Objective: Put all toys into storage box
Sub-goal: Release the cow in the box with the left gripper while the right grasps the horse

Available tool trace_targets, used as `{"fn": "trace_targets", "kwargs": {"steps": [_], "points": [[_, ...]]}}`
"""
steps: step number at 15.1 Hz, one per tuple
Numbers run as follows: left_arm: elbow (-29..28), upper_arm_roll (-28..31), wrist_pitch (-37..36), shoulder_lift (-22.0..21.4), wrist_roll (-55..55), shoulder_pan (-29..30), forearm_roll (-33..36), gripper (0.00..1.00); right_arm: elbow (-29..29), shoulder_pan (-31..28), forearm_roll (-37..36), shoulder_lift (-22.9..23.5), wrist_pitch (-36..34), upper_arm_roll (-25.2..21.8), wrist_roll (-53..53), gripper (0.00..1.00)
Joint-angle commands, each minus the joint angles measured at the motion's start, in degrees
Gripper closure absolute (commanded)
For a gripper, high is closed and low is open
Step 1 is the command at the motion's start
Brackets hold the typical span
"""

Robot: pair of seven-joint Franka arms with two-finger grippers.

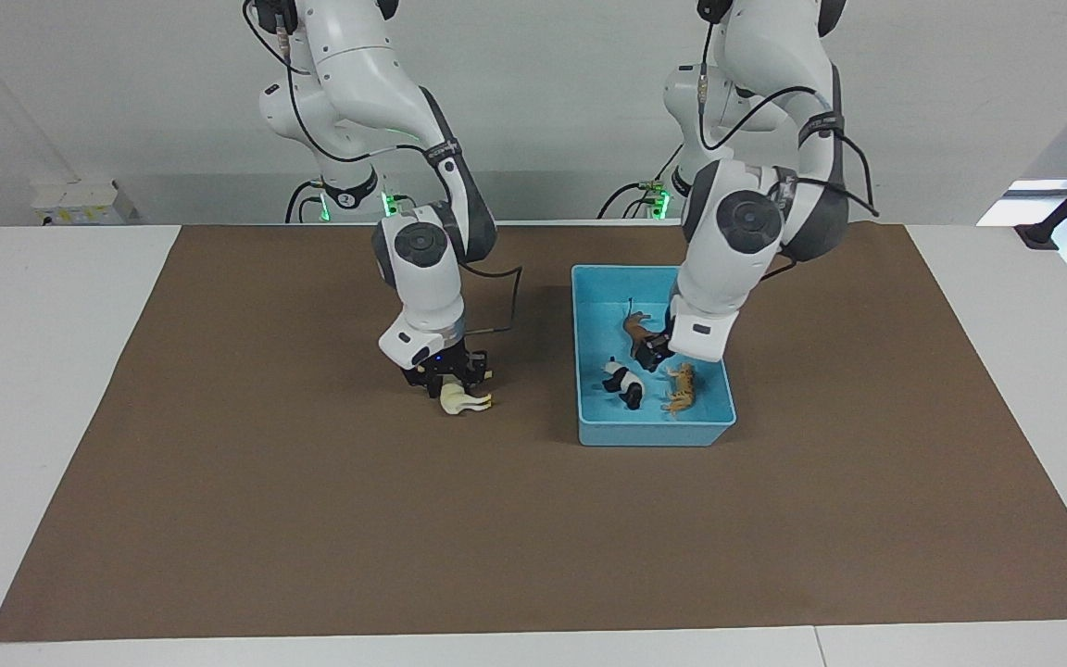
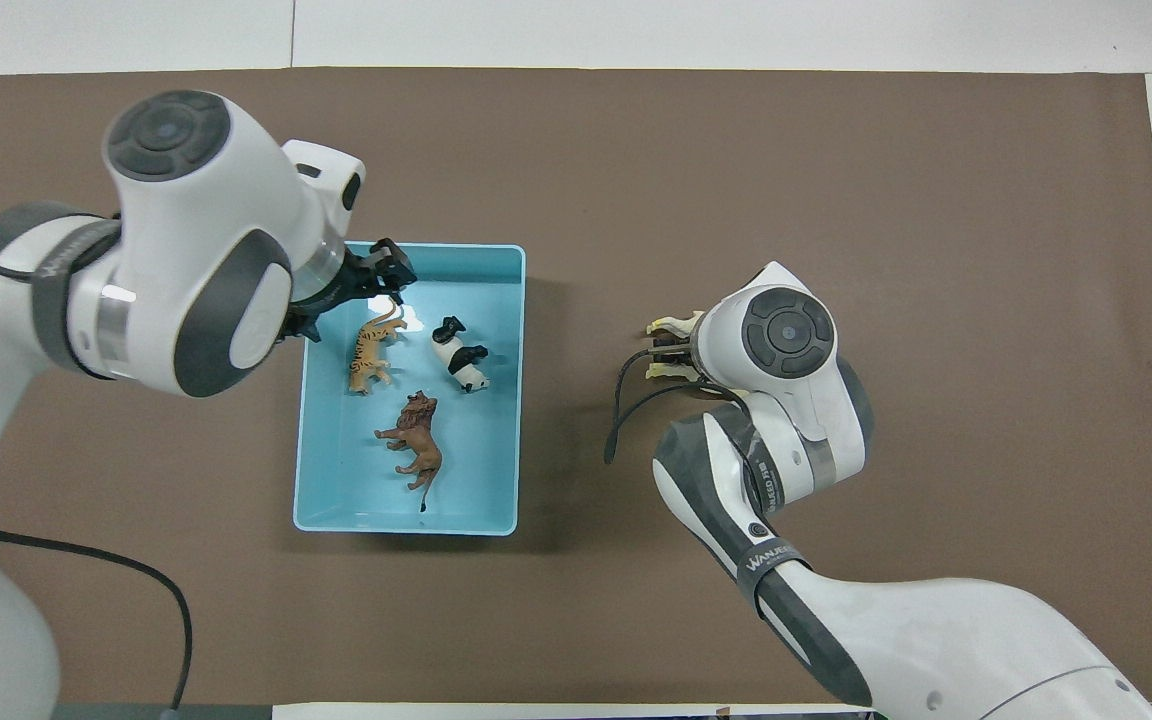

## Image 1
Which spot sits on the orange striped tiger toy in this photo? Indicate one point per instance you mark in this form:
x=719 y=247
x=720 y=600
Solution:
x=682 y=389

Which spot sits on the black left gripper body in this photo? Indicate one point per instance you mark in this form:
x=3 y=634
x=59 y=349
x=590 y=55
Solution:
x=669 y=338

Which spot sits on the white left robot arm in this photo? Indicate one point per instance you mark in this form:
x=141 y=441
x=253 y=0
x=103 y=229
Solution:
x=746 y=222

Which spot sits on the brown lion toy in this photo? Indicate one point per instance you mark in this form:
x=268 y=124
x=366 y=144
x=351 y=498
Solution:
x=633 y=329

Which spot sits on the cream white horse toy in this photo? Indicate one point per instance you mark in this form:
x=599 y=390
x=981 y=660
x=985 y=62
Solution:
x=455 y=400

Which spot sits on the black white panda toy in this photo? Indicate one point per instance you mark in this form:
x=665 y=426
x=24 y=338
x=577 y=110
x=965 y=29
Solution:
x=621 y=378

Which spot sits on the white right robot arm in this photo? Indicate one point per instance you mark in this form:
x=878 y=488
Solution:
x=422 y=245

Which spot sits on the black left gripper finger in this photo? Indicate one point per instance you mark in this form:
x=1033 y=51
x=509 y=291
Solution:
x=661 y=364
x=651 y=350

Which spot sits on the brown paper table mat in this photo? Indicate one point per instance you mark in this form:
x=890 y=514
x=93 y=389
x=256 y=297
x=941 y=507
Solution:
x=311 y=519

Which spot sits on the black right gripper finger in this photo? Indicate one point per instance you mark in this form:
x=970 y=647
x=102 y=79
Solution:
x=483 y=376
x=435 y=389

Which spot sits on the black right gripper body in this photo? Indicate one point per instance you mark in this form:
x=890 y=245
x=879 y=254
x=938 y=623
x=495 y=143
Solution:
x=450 y=369

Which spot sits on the white box with labels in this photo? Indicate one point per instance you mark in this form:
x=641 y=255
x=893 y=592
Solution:
x=80 y=202

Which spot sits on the light blue storage box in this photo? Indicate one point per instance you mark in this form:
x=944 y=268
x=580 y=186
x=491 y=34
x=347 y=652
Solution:
x=663 y=433

